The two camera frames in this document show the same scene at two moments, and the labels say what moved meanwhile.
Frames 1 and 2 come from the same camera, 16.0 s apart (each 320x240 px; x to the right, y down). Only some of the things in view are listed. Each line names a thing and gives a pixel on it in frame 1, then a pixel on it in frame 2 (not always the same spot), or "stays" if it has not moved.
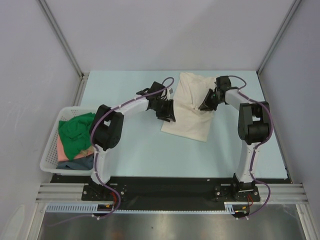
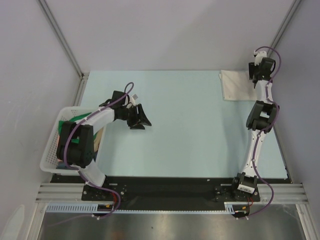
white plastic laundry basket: [49, 160] stays
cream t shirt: [190, 121] to [237, 86]
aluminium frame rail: [280, 193] stays
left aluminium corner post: [82, 76] stays
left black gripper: [168, 114] to [140, 116]
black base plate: [180, 189] stays
